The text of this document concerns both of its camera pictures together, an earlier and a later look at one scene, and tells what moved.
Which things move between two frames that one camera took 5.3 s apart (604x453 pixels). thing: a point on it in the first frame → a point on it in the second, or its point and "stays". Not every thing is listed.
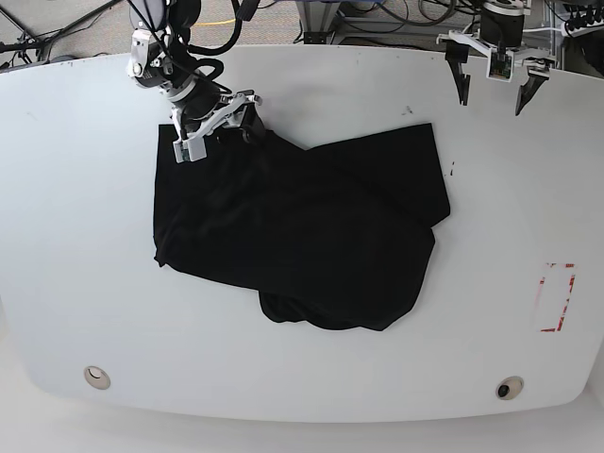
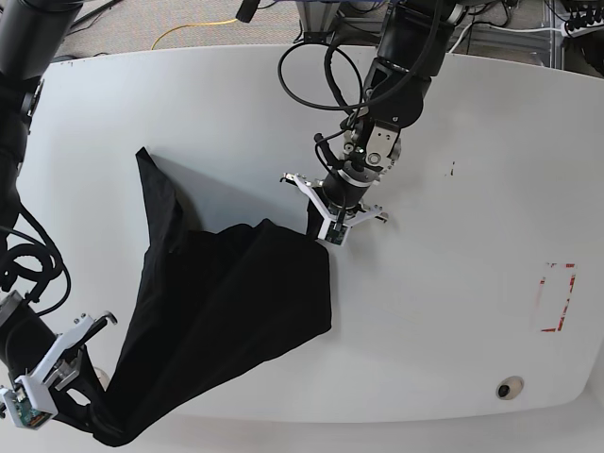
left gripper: [230, 112] → [64, 361]
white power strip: [589, 28] stays
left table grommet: [97, 377] stays
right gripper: [519, 56] → [337, 221]
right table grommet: [510, 388] stays
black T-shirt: [336, 235] → [212, 304]
